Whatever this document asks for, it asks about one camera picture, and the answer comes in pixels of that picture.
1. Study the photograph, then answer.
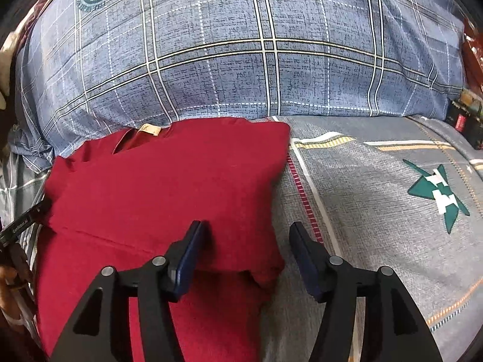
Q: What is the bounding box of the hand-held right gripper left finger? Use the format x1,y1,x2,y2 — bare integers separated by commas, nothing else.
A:
49,220,207,362

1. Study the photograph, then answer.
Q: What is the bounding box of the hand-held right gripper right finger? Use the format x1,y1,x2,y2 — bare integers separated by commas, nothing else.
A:
289,222,444,362

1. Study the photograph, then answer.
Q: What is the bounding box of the blue plaid pillow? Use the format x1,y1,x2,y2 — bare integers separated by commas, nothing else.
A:
9,0,466,167

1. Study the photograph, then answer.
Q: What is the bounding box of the person's left hand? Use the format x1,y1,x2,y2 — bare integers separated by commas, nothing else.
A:
0,264,33,325

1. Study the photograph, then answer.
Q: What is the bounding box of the red shirt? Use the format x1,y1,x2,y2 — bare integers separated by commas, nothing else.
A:
35,118,291,362

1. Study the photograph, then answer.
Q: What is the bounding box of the dark red knitted cloth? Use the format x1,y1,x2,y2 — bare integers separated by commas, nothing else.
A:
21,0,63,33

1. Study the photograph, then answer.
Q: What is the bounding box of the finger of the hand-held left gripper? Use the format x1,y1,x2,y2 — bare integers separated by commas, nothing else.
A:
32,199,52,224

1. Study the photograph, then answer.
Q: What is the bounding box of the dark box with labels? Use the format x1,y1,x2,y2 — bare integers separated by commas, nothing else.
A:
445,88,483,149

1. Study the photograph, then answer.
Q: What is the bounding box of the red shiny packet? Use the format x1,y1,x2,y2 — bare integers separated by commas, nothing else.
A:
461,17,483,93

